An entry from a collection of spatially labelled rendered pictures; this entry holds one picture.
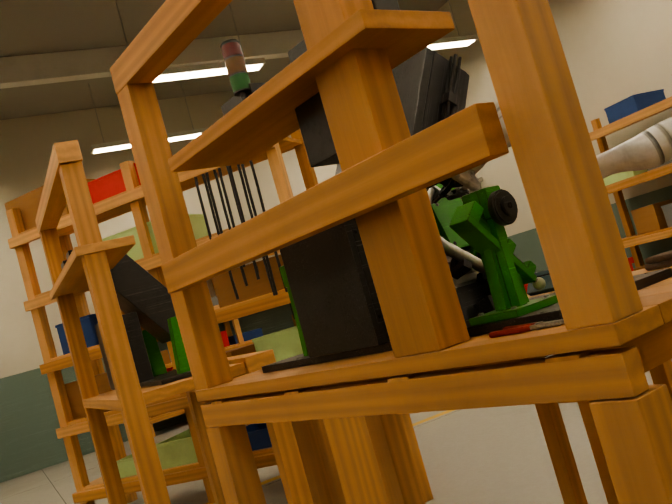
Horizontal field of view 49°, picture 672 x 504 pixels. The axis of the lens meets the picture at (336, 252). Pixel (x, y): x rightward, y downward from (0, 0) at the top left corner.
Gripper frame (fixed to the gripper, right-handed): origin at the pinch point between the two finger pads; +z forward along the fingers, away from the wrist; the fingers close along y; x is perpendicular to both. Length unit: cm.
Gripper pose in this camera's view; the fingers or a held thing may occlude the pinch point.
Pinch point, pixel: (429, 193)
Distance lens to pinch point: 187.1
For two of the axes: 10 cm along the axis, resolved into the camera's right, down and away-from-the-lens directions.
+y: -8.3, -5.0, -2.3
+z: -4.8, 4.6, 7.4
